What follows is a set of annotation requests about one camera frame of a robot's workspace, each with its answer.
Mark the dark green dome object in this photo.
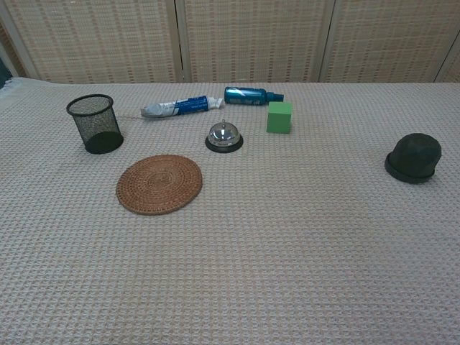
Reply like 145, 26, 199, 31
384, 132, 442, 185

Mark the silver call bell black base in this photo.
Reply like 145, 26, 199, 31
205, 119, 244, 155

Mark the green cube block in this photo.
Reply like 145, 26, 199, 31
266, 101, 293, 135

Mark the round woven rattan coaster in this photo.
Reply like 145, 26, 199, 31
115, 154, 203, 216

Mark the blue spray bottle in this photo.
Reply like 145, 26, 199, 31
224, 86, 285, 107

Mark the white blue toothpaste tube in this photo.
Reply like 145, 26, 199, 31
139, 95, 226, 119

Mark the beige waffle-weave tablecloth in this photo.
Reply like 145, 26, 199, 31
0, 77, 460, 345

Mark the woven bamboo screen panel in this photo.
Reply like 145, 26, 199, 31
0, 0, 184, 84
434, 46, 460, 83
175, 0, 339, 84
319, 0, 460, 83
0, 17, 29, 78

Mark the black mesh pen holder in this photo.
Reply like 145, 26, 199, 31
65, 93, 125, 155

